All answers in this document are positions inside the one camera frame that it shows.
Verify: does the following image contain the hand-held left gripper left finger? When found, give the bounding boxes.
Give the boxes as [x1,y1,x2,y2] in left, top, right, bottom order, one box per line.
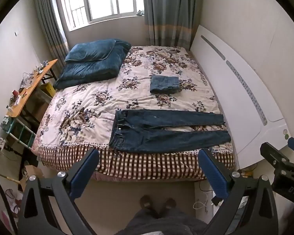
[17,147,100,235]

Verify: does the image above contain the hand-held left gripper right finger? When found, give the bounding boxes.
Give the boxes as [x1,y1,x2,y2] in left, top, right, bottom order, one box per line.
[198,148,279,235]

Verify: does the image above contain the dark blue jeans pants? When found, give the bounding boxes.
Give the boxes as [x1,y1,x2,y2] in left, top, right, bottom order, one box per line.
[108,109,232,153]

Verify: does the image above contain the person's right brown slipper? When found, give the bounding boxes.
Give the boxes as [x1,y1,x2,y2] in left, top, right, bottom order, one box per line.
[162,198,177,213]

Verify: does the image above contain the person's brown slipper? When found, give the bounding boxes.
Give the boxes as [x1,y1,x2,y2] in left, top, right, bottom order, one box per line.
[140,195,154,214]
[162,198,177,213]

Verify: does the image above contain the cardboard box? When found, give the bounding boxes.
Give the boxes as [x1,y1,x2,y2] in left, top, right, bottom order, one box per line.
[19,165,44,192]

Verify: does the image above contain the checkered bed sheet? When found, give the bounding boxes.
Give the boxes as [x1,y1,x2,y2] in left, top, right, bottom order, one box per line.
[37,144,236,180]

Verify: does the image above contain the white headboard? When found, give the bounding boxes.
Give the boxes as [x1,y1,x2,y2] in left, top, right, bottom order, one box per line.
[190,25,294,170]

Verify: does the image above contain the person's left brown slipper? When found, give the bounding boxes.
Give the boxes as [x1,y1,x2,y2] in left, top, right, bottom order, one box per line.
[140,195,154,214]

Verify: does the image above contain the floral quilt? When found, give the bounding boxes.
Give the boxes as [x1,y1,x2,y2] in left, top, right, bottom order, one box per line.
[31,45,236,157]

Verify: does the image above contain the green rack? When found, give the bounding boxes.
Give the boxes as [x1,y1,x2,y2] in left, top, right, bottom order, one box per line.
[4,116,37,150]

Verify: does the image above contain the pink plastic bag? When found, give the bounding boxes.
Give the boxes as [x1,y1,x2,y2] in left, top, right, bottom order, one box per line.
[0,188,24,226]

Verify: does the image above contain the yellow box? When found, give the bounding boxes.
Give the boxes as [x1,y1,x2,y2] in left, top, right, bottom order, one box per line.
[40,83,55,101]

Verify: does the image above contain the folded blue jeans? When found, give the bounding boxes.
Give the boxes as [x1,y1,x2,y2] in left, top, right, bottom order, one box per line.
[149,75,181,94]

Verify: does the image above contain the wooden desk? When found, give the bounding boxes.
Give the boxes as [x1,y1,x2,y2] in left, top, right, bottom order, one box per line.
[6,59,59,118]

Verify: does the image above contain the folded blue duvet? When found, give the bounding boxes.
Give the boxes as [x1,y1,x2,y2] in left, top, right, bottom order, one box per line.
[53,39,132,90]

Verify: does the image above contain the pile of small desk items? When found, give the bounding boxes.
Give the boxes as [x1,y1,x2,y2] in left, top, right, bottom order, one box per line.
[8,61,50,108]

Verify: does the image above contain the blue pillow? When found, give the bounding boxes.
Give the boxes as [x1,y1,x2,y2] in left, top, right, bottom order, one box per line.
[64,39,117,62]

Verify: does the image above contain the grey striped curtain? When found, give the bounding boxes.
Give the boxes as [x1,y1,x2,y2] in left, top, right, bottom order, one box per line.
[34,0,70,69]
[142,0,204,52]

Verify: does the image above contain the window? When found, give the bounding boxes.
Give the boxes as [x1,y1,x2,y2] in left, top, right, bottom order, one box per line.
[57,0,145,31]

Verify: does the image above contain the white cable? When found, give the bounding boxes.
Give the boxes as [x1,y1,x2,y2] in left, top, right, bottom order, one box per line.
[193,199,211,212]

